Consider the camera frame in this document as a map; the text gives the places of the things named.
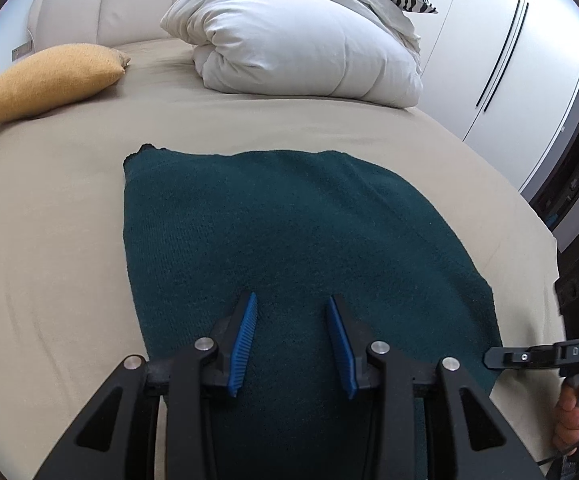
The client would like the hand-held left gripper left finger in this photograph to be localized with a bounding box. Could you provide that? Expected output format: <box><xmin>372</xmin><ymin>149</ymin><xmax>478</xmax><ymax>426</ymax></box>
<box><xmin>34</xmin><ymin>291</ymin><xmax>259</xmax><ymax>480</ymax></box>

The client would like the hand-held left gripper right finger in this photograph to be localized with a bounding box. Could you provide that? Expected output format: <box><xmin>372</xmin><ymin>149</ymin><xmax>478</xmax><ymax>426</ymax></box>
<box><xmin>325</xmin><ymin>295</ymin><xmax>545</xmax><ymax>480</ymax></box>

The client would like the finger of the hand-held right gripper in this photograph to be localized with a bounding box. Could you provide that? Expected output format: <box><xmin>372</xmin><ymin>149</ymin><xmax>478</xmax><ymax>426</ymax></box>
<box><xmin>483</xmin><ymin>344</ymin><xmax>565</xmax><ymax>371</ymax></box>

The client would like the dark green sweater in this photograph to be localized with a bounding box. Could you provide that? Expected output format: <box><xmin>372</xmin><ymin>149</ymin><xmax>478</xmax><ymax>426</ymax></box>
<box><xmin>122</xmin><ymin>144</ymin><xmax>504</xmax><ymax>480</ymax></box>

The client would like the beige bed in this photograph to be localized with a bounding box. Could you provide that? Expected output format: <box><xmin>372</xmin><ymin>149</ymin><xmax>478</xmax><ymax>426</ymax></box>
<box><xmin>0</xmin><ymin>35</ymin><xmax>563</xmax><ymax>480</ymax></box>

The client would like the white wardrobe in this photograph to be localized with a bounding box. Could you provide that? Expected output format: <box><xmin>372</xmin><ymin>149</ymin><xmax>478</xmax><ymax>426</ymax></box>
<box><xmin>414</xmin><ymin>0</ymin><xmax>579</xmax><ymax>193</ymax></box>

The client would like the white folded duvet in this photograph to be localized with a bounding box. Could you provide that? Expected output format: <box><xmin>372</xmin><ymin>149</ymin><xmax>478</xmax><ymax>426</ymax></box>
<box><xmin>160</xmin><ymin>0</ymin><xmax>424</xmax><ymax>109</ymax></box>

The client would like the yellow pillow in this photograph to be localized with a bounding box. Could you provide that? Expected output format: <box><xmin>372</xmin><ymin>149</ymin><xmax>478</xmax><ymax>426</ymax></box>
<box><xmin>0</xmin><ymin>43</ymin><xmax>131</xmax><ymax>127</ymax></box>

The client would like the cream padded headboard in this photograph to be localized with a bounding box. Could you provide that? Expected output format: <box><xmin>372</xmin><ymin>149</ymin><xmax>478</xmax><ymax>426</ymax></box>
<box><xmin>26</xmin><ymin>0</ymin><xmax>230</xmax><ymax>53</ymax></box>

